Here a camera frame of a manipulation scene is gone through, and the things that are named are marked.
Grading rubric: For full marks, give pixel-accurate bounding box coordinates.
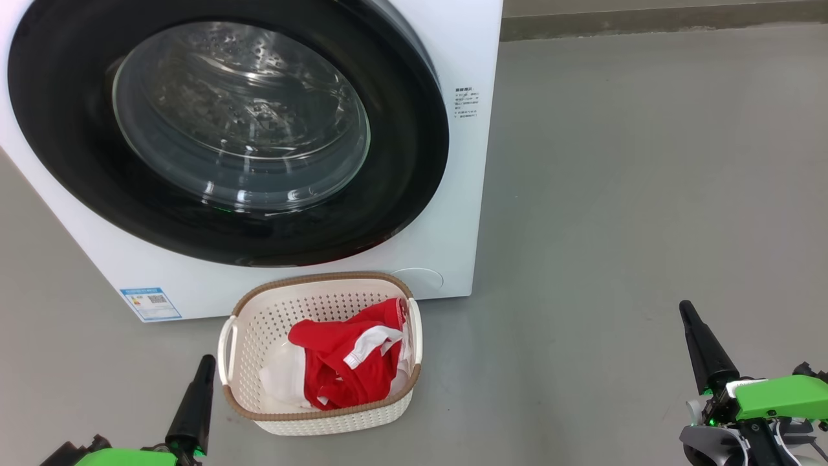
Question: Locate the black round glass washer door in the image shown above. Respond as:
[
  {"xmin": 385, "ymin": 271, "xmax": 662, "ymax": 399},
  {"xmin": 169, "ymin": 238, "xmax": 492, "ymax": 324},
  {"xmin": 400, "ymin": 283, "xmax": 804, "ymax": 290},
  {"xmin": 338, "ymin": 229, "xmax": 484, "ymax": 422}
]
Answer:
[{"xmin": 8, "ymin": 0, "xmax": 450, "ymax": 268}]

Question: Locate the blue energy label sticker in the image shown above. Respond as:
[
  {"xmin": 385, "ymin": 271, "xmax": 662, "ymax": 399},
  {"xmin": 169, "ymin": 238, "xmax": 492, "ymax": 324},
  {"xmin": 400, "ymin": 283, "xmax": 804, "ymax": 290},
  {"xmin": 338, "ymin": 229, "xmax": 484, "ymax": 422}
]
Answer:
[{"xmin": 120, "ymin": 287, "xmax": 182, "ymax": 322}]

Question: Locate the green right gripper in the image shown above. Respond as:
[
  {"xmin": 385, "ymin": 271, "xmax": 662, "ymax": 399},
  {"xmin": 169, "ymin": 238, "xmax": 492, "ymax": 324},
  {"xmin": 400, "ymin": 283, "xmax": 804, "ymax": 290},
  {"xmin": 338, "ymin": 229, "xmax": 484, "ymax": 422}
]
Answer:
[{"xmin": 679, "ymin": 300, "xmax": 828, "ymax": 466}]

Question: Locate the cream perforated basket brown rim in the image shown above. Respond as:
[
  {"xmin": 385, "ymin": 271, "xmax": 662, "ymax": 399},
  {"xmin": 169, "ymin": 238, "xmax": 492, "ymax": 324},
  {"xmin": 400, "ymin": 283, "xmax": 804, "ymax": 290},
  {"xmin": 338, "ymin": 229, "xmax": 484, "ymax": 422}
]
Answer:
[{"xmin": 217, "ymin": 272, "xmax": 423, "ymax": 436}]

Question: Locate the white front-load washing machine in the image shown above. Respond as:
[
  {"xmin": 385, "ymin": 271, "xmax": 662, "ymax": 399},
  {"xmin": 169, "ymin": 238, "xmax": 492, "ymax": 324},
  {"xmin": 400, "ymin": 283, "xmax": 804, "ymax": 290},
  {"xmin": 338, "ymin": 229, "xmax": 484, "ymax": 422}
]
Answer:
[{"xmin": 0, "ymin": 0, "xmax": 504, "ymax": 323}]

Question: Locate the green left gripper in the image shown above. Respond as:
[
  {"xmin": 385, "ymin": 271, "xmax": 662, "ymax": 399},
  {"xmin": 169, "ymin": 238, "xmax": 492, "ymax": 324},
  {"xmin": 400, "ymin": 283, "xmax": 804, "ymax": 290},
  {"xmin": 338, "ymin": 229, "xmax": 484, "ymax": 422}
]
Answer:
[{"xmin": 74, "ymin": 354, "xmax": 217, "ymax": 466}]

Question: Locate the red and white garment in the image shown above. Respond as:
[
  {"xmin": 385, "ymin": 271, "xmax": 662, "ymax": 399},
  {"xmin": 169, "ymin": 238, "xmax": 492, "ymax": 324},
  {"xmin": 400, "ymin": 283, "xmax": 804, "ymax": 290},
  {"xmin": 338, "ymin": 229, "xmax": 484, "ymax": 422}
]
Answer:
[{"xmin": 259, "ymin": 297, "xmax": 413, "ymax": 411}]

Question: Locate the small printed text label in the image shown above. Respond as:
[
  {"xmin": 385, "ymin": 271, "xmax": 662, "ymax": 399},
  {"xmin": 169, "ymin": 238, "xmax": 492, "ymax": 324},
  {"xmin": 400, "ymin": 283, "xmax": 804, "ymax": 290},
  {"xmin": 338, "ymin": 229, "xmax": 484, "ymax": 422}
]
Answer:
[{"xmin": 454, "ymin": 87, "xmax": 481, "ymax": 120}]

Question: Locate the round white filter cover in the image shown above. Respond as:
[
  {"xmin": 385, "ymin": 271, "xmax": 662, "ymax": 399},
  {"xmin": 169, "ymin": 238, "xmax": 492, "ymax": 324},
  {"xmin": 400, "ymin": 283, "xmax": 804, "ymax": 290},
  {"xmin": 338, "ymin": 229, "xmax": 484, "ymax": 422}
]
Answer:
[{"xmin": 391, "ymin": 267, "xmax": 444, "ymax": 292}]

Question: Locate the dark grey skirting strip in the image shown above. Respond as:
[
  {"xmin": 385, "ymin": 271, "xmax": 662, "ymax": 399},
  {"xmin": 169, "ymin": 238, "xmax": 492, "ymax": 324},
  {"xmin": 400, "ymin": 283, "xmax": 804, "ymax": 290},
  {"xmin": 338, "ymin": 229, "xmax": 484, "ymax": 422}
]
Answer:
[{"xmin": 499, "ymin": 0, "xmax": 828, "ymax": 43}]

